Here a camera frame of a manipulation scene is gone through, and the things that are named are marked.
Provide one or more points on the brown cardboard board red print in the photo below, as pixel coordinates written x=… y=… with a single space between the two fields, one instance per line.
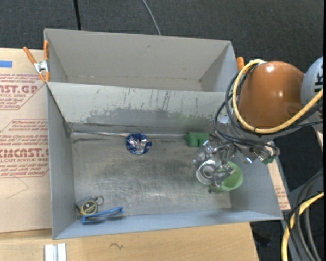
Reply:
x=21 y=135

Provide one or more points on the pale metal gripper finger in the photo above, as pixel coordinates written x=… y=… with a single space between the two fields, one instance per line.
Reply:
x=223 y=176
x=209 y=148

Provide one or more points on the grey metal bin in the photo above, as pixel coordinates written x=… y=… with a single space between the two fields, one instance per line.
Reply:
x=141 y=178

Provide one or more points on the green toy block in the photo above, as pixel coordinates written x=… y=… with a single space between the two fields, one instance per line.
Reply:
x=193 y=139

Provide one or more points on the blue and silver foil ball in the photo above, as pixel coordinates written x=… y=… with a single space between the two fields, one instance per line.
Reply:
x=138 y=144

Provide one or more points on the light green cup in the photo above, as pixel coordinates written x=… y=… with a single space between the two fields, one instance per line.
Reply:
x=234 y=180

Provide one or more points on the brass padlock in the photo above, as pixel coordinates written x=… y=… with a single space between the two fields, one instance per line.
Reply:
x=89 y=206

